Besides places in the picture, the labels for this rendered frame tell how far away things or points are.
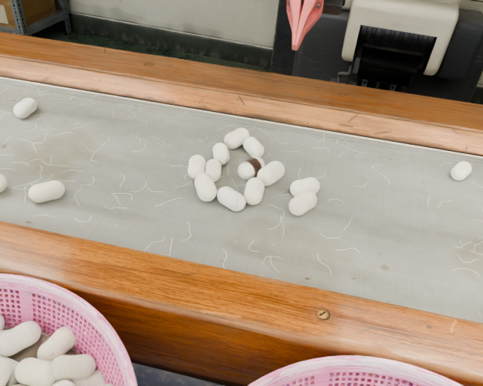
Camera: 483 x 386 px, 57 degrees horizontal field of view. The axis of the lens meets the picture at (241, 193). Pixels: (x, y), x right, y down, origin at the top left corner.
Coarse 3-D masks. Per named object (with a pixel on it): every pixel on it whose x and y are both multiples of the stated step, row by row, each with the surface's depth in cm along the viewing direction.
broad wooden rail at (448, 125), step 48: (0, 48) 70; (48, 48) 72; (96, 48) 73; (144, 96) 65; (192, 96) 64; (240, 96) 63; (288, 96) 63; (336, 96) 64; (384, 96) 66; (432, 144) 60; (480, 144) 59
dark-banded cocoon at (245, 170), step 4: (256, 156) 52; (260, 160) 51; (244, 164) 50; (248, 164) 50; (240, 168) 50; (244, 168) 50; (248, 168) 50; (252, 168) 50; (240, 172) 50; (244, 172) 50; (248, 172) 50; (252, 172) 50; (240, 176) 51; (244, 176) 50; (248, 176) 50; (252, 176) 51
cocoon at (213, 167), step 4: (212, 160) 51; (216, 160) 51; (208, 164) 51; (212, 164) 50; (216, 164) 50; (220, 164) 51; (208, 168) 50; (212, 168) 50; (216, 168) 50; (220, 168) 51; (208, 172) 50; (212, 172) 50; (216, 172) 50; (220, 172) 50; (212, 176) 50; (216, 176) 50; (220, 176) 50; (216, 180) 50
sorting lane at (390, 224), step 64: (0, 128) 57; (64, 128) 58; (128, 128) 59; (192, 128) 60; (256, 128) 61; (0, 192) 47; (64, 192) 48; (128, 192) 48; (192, 192) 49; (320, 192) 50; (384, 192) 51; (448, 192) 52; (192, 256) 42; (256, 256) 42; (320, 256) 43; (384, 256) 43; (448, 256) 44
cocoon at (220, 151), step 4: (216, 144) 54; (220, 144) 54; (224, 144) 54; (216, 148) 53; (220, 148) 53; (224, 148) 53; (216, 152) 53; (220, 152) 52; (224, 152) 52; (216, 156) 52; (220, 156) 52; (224, 156) 52; (228, 156) 53; (220, 160) 52; (224, 160) 52; (224, 164) 53
